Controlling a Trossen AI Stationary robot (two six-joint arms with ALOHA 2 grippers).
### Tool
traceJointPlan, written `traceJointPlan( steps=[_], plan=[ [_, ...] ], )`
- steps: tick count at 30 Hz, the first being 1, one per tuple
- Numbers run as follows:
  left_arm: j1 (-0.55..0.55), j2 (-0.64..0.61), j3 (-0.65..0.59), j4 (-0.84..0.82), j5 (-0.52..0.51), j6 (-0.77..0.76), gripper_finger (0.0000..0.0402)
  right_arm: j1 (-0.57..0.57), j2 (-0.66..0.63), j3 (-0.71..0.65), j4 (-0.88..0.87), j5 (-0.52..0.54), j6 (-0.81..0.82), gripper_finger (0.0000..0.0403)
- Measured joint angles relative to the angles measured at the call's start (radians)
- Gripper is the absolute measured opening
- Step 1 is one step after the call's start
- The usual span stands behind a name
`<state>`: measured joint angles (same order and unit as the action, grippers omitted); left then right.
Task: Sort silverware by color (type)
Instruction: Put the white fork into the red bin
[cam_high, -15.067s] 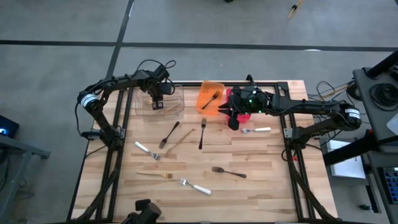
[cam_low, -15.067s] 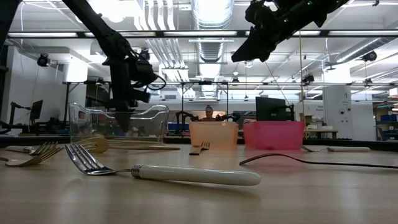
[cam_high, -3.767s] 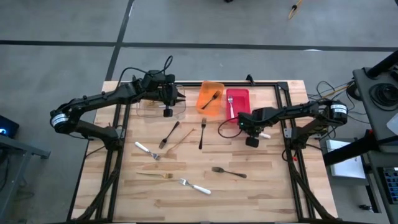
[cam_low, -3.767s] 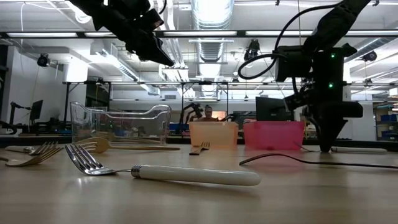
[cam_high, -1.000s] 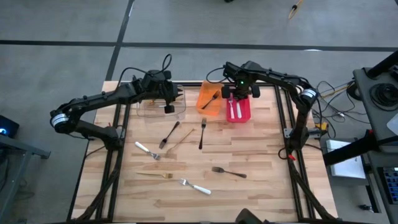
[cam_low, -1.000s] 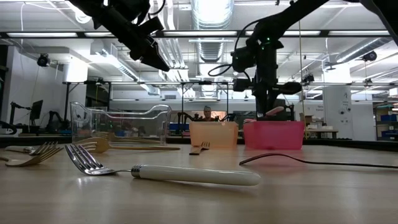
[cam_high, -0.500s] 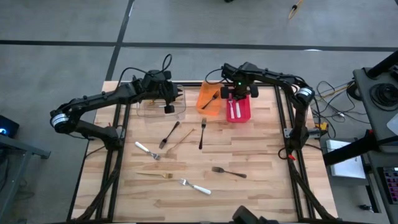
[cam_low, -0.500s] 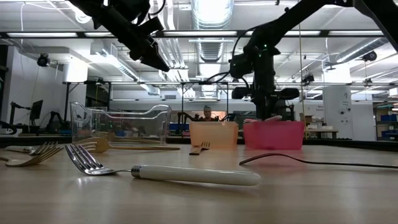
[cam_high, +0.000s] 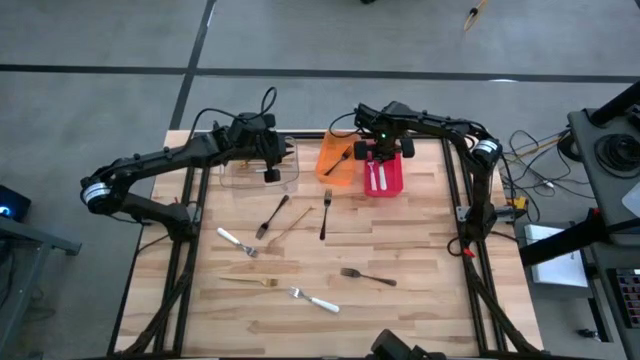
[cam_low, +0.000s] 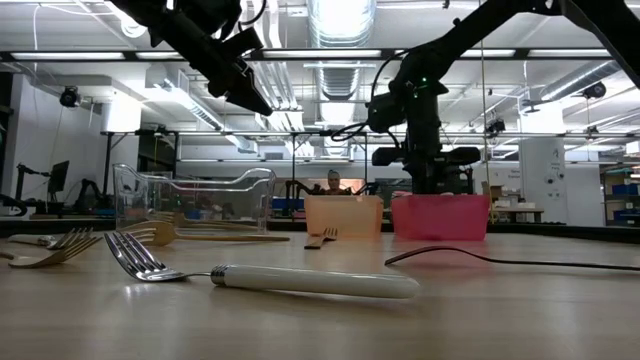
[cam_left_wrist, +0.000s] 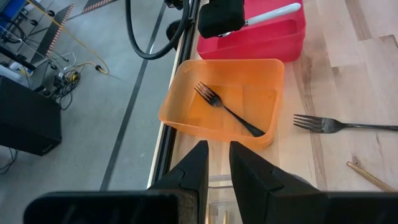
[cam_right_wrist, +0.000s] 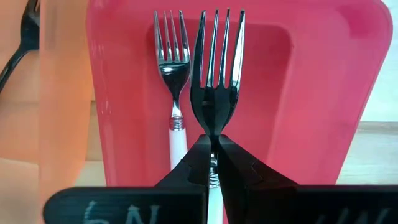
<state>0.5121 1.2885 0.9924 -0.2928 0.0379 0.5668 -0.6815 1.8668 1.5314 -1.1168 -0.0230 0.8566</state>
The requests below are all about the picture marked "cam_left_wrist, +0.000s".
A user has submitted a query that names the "yellow cable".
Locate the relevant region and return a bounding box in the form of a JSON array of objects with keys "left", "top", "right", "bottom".
[{"left": 26, "top": 0, "right": 110, "bottom": 75}]

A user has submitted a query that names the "orange plastic bin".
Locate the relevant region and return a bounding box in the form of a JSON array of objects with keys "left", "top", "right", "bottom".
[{"left": 157, "top": 58, "right": 285, "bottom": 150}]

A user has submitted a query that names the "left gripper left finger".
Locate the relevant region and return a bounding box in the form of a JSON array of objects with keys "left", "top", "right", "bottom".
[{"left": 148, "top": 140, "right": 210, "bottom": 224}]

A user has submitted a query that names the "white-handled silver fork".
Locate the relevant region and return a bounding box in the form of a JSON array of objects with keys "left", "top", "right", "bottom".
[{"left": 217, "top": 2, "right": 302, "bottom": 38}]

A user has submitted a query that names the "large black case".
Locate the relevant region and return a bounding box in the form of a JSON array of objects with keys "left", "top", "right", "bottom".
[{"left": 0, "top": 75, "right": 62, "bottom": 157}]

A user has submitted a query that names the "dark metal fork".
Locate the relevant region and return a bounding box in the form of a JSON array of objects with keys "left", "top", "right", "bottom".
[
  {"left": 293, "top": 113, "right": 398, "bottom": 134},
  {"left": 194, "top": 81, "right": 266, "bottom": 138}
]

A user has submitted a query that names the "black table clamp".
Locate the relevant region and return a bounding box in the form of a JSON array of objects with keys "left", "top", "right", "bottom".
[{"left": 165, "top": 19, "right": 187, "bottom": 43}]

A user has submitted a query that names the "black striped cable ramp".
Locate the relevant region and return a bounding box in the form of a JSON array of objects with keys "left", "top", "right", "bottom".
[
  {"left": 29, "top": 3, "right": 75, "bottom": 65},
  {"left": 82, "top": 0, "right": 119, "bottom": 15}
]

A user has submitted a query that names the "black metal rig frame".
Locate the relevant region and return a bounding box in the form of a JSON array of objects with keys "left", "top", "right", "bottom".
[{"left": 146, "top": 0, "right": 201, "bottom": 190}]

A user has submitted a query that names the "blue box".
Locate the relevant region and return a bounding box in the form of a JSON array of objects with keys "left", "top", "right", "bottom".
[{"left": 0, "top": 0, "right": 27, "bottom": 19}]

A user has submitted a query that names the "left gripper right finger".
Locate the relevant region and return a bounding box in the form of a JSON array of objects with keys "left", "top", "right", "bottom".
[{"left": 229, "top": 141, "right": 328, "bottom": 224}]

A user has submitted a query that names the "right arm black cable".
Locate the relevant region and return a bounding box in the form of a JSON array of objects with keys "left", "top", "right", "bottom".
[{"left": 125, "top": 0, "right": 191, "bottom": 60}]

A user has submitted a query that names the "gold fork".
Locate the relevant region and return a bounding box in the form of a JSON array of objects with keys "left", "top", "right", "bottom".
[{"left": 346, "top": 161, "right": 397, "bottom": 192}]

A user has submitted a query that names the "pink plastic bin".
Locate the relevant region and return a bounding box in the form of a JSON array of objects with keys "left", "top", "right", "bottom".
[{"left": 197, "top": 0, "right": 307, "bottom": 63}]

